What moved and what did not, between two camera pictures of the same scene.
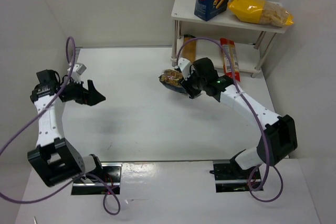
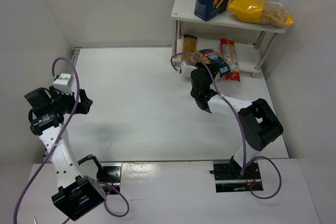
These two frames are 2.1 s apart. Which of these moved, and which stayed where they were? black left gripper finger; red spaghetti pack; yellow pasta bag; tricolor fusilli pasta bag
Moved: black left gripper finger; tricolor fusilli pasta bag
Stayed: red spaghetti pack; yellow pasta bag
